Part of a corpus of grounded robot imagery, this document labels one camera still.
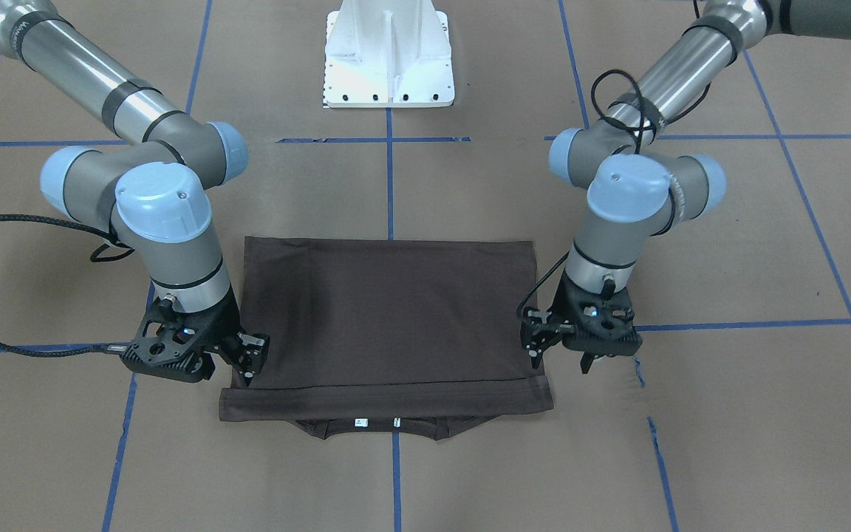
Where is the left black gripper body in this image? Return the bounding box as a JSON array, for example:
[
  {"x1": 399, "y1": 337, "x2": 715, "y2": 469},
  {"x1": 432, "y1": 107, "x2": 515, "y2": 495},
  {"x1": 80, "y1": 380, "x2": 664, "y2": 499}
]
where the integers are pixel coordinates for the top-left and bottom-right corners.
[{"x1": 550, "y1": 275, "x2": 642, "y2": 374}]

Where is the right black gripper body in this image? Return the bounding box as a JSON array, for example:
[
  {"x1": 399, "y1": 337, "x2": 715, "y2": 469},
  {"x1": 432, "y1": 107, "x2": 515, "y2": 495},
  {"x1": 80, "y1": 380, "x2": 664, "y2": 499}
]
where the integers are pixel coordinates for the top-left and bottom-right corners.
[{"x1": 120, "y1": 289, "x2": 243, "y2": 383}]

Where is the dark brown t-shirt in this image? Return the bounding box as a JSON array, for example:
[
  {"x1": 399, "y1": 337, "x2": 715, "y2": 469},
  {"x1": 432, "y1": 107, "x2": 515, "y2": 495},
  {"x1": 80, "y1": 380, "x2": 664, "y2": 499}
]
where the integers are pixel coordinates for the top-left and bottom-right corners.
[{"x1": 219, "y1": 236, "x2": 554, "y2": 440}]

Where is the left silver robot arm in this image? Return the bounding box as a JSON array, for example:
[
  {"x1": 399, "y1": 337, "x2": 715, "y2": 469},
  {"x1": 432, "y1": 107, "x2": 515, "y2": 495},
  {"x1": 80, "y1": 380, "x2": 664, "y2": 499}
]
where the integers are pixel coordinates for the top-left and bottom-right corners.
[{"x1": 517, "y1": 1, "x2": 851, "y2": 372}]

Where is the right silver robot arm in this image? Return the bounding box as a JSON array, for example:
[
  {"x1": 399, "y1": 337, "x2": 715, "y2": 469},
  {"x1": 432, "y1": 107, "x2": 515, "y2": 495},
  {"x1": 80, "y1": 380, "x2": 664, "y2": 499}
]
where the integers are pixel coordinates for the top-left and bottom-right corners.
[{"x1": 0, "y1": 1, "x2": 270, "y2": 384}]

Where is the brown paper table cover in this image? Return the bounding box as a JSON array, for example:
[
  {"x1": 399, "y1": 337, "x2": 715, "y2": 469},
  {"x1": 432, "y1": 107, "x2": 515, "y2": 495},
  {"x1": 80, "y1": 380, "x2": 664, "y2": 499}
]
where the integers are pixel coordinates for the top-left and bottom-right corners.
[{"x1": 0, "y1": 0, "x2": 851, "y2": 532}]

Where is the black braided cable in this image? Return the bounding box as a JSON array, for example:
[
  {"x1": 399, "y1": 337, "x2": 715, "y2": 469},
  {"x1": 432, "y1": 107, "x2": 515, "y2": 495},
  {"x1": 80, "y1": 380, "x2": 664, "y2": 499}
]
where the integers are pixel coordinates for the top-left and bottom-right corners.
[
  {"x1": 516, "y1": 69, "x2": 714, "y2": 318},
  {"x1": 0, "y1": 214, "x2": 138, "y2": 358}
]

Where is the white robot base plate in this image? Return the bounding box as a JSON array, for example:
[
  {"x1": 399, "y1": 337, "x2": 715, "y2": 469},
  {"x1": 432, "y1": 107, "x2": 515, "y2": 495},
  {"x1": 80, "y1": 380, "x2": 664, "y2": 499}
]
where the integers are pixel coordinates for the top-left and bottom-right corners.
[{"x1": 322, "y1": 1, "x2": 456, "y2": 108}]

